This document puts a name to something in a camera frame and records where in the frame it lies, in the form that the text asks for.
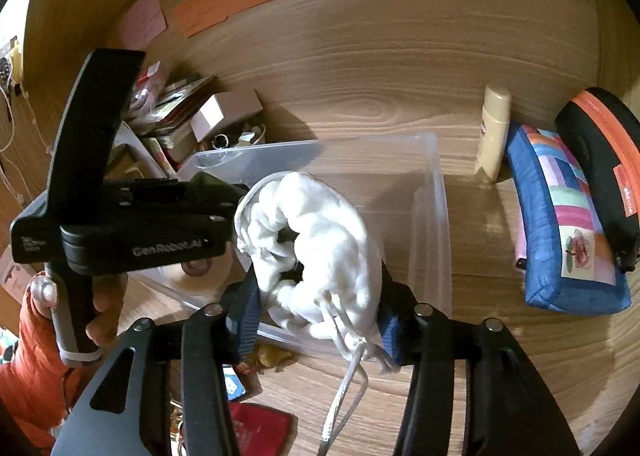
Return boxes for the stack of books and packets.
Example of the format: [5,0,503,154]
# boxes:
[114,61,218,174]

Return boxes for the red fabric pouch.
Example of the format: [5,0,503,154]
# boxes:
[227,402,298,456]

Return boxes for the cream lotion tube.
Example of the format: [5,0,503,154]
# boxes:
[474,85,512,183]

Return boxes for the person's left forearm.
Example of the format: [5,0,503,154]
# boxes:
[0,281,101,452]

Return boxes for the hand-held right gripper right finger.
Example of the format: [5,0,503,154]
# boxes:
[376,260,582,456]

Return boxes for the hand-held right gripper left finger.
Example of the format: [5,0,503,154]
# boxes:
[50,263,262,456]

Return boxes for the blue patchwork pouch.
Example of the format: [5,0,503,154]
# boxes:
[505,121,632,309]

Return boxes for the white drawstring pouch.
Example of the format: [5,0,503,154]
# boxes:
[234,171,396,454]

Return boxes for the black case with orange zip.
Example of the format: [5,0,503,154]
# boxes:
[555,87,640,271]

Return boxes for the clear plastic storage box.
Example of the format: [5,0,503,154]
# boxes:
[20,132,453,362]

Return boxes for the wooden desk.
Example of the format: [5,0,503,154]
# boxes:
[0,0,640,456]

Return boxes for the person's left hand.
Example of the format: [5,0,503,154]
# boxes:
[27,271,127,354]

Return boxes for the small yellow toy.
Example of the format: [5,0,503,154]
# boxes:
[254,342,297,368]

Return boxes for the white cable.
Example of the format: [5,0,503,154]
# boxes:
[0,81,51,207]

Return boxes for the pink paper note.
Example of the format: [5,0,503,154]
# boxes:
[117,0,167,50]

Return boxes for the small blue white packet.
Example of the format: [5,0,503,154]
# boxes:
[221,370,247,401]

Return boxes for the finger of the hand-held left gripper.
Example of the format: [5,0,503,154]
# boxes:
[191,171,250,209]

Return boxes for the small white cardboard box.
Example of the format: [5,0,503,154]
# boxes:
[190,89,264,143]

